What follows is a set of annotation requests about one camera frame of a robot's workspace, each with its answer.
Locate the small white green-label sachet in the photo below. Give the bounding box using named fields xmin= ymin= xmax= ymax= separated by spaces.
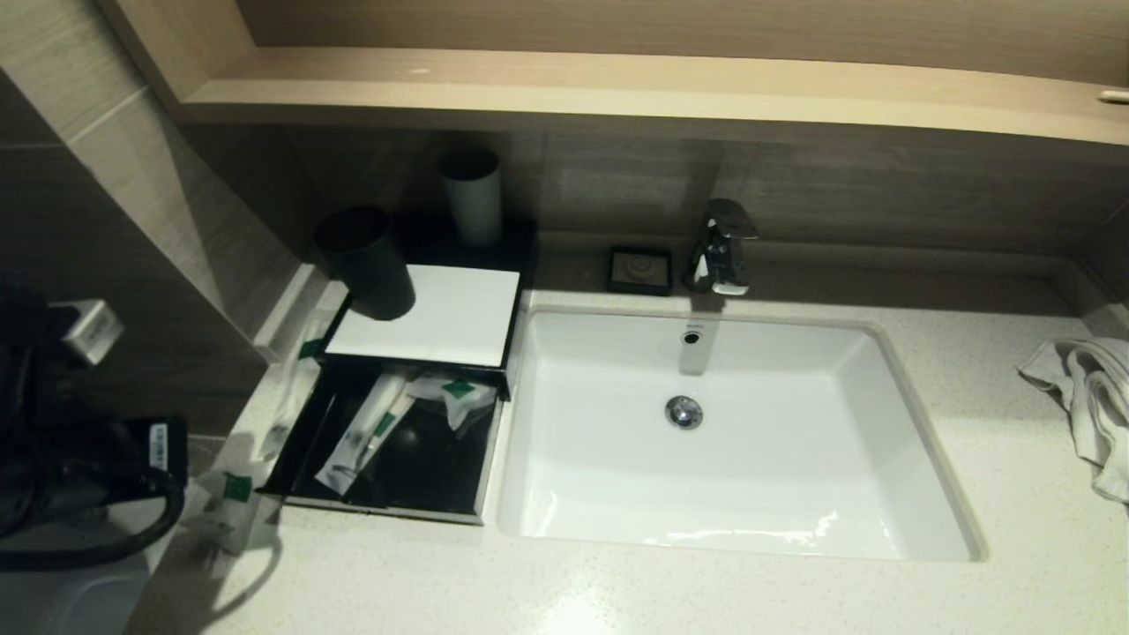
xmin=406 ymin=370 xmax=497 ymax=433
xmin=181 ymin=472 xmax=267 ymax=557

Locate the long white toothbrush packet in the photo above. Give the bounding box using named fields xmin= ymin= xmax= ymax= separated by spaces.
xmin=263 ymin=309 xmax=336 ymax=459
xmin=316 ymin=369 xmax=412 ymax=495

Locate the black glossy drawer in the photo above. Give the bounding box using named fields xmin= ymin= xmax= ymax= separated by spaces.
xmin=260 ymin=360 xmax=508 ymax=527

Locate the long beige toothbrush packet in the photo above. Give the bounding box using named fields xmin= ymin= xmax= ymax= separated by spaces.
xmin=366 ymin=392 xmax=421 ymax=459

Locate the black cup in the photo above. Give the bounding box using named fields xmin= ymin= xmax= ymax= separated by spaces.
xmin=316 ymin=205 xmax=418 ymax=320

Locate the grey cup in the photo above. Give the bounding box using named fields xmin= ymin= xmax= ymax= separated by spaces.
xmin=439 ymin=150 xmax=504 ymax=250

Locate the black glossy tray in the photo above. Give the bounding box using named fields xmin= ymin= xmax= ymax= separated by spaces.
xmin=388 ymin=212 xmax=541 ymax=310

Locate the black square soap dish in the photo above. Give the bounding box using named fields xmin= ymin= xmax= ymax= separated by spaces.
xmin=606 ymin=246 xmax=674 ymax=297

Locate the light wooden shelf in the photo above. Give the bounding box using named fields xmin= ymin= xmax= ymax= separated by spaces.
xmin=97 ymin=0 xmax=1129 ymax=146

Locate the white ceramic sink basin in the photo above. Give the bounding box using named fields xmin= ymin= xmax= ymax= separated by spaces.
xmin=496 ymin=304 xmax=987 ymax=564

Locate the chrome faucet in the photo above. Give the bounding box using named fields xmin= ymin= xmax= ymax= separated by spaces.
xmin=684 ymin=199 xmax=759 ymax=297

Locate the white towel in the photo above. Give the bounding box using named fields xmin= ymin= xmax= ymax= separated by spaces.
xmin=1014 ymin=337 xmax=1129 ymax=505

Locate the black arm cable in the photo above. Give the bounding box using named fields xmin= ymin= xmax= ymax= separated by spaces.
xmin=0 ymin=467 xmax=188 ymax=572

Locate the small white rectangular block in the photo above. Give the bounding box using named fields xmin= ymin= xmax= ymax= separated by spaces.
xmin=53 ymin=298 xmax=125 ymax=367

